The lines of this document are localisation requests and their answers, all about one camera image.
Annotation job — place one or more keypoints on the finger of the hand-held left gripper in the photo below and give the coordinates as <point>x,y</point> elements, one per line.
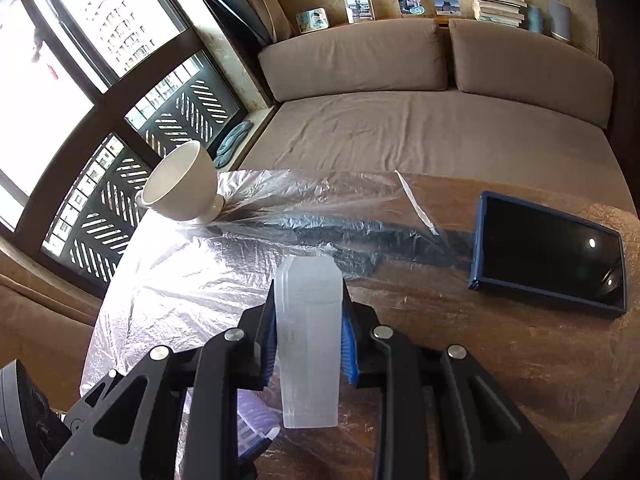
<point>90,400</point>

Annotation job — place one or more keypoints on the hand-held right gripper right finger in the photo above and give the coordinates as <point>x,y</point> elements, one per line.
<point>348,355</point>

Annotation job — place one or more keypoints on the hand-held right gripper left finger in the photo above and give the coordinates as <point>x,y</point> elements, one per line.
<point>250,345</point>

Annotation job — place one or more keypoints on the translucent white plastic container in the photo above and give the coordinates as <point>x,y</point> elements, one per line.
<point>310,335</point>

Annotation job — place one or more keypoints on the white ceramic cup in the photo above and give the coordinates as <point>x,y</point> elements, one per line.
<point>182,180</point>

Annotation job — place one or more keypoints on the teal padded cloth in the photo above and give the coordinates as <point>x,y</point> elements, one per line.
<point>232,142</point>

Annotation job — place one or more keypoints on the tablet in blue case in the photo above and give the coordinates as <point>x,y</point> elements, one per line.
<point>545,255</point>

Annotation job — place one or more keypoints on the brown sofa seat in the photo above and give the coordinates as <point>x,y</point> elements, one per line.
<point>400,130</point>

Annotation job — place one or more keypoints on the brown sofa back cushion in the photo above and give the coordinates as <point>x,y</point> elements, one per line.
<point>350,60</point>
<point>530,65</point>

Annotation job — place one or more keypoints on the beige curtain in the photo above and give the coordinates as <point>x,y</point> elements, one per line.
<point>255,0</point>

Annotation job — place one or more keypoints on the stack of books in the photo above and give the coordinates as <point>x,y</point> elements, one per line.
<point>497,2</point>

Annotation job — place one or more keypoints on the light blue cylinder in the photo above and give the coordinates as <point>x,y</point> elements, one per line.
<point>535,19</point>

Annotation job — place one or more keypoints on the grey speaker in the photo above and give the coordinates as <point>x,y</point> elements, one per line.
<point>559,19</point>

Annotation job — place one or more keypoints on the window with dark frame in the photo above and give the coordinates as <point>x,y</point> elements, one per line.
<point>110,95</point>

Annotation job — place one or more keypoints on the wide photo frame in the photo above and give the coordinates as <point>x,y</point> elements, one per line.
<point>312,21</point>

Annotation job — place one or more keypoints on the tall photo frame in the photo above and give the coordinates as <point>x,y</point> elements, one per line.
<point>358,7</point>

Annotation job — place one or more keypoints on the portrait photo frame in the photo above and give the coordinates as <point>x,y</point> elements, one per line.
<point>409,1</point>

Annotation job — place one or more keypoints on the small landscape photo frame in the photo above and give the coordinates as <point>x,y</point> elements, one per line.
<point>446,7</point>

